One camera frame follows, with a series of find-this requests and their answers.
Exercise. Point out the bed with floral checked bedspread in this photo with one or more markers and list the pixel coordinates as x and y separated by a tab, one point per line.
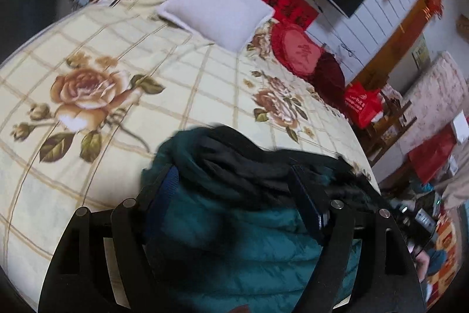
110	151

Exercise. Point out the floral covered mattress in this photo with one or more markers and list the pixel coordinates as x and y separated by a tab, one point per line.
436	96

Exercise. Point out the red shopping bag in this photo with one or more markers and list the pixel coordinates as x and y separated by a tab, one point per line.
361	104

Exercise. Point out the white pillow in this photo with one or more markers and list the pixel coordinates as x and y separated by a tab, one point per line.
216	5

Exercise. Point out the wooden chair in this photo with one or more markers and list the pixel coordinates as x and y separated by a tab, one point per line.
394	118

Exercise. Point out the red heart-shaped cushion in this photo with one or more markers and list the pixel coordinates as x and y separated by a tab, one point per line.
296	49

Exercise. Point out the wooden door frame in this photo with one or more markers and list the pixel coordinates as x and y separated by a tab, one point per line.
399	38

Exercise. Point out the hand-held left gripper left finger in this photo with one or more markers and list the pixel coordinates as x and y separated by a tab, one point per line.
166	190

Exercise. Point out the green quilted puffer jacket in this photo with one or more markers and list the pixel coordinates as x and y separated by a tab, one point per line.
238	243

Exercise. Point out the dark red velvet cushion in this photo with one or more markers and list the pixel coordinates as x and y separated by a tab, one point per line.
329	78

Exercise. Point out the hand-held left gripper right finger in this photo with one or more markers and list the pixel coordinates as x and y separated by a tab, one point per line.
307	201

